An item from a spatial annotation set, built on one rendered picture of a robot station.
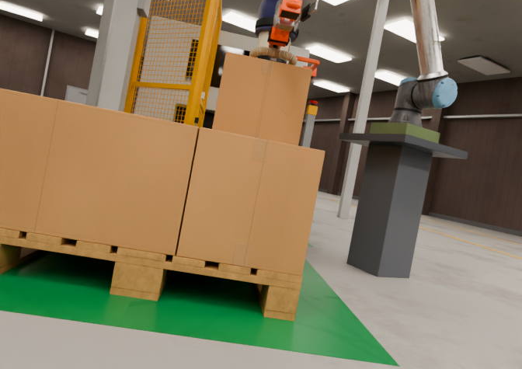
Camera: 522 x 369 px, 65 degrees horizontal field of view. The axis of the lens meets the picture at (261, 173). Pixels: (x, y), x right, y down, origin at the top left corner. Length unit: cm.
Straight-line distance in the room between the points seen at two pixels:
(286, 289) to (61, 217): 71
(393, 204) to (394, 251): 26
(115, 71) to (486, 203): 1042
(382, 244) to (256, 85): 108
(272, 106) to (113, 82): 173
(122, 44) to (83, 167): 216
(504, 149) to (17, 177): 1162
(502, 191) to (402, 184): 977
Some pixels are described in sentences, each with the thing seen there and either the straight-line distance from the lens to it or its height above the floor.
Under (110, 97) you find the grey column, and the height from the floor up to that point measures 78.
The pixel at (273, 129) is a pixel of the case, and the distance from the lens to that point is 187.
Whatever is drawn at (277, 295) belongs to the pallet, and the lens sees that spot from 133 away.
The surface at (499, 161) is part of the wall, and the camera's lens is 1222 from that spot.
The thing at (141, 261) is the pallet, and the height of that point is 11.
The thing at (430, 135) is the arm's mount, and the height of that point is 80.
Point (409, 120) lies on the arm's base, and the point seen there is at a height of 87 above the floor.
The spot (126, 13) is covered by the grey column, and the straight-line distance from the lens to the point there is 346.
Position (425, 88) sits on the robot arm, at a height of 102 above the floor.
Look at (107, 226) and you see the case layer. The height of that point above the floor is 20.
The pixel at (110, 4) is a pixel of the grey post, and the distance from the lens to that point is 585.
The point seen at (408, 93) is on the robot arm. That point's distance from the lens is 242.
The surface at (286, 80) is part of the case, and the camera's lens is 191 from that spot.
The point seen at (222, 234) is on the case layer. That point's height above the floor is 23.
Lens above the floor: 45
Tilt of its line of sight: 1 degrees down
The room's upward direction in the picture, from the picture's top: 11 degrees clockwise
